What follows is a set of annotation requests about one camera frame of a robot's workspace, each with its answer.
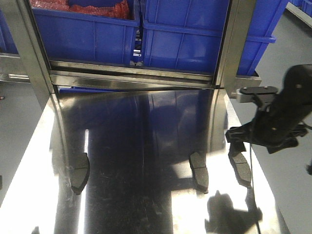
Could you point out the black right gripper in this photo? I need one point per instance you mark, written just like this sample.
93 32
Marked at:
276 125

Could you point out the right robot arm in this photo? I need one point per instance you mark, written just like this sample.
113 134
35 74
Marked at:
297 84

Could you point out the right blue plastic crate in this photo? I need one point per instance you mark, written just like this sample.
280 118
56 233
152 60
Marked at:
186 34

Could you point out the blue plastic crate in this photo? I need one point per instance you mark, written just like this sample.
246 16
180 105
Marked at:
69 35
186 34

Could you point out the left blue plastic crate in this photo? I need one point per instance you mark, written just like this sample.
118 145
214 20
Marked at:
69 35

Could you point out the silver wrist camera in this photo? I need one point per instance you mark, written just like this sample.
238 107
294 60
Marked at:
265 93

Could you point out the steel rack right post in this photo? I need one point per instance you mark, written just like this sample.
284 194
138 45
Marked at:
238 19

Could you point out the steel rack post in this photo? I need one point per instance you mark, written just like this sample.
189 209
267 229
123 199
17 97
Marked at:
24 31
238 19

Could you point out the steel rack shelf rail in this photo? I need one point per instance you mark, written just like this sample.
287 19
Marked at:
79 74

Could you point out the steel rack left post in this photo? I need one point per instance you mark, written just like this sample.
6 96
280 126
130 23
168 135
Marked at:
24 31

